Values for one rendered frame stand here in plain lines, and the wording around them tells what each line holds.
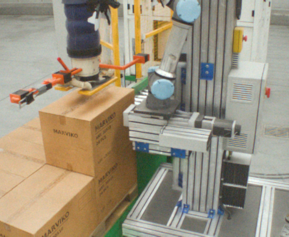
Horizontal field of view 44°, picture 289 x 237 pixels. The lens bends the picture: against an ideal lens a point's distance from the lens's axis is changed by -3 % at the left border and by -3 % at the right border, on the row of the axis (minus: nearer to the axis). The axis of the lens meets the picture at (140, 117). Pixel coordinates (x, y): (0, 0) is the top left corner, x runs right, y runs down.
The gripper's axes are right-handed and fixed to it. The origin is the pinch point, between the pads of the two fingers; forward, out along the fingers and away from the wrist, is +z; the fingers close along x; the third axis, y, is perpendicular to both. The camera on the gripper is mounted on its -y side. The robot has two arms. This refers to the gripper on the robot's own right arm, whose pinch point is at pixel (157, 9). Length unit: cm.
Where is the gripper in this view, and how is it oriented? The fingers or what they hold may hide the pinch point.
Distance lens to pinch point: 273.6
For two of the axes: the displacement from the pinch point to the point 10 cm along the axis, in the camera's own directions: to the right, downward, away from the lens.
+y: 7.8, 2.4, -5.8
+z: 0.3, 9.1, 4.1
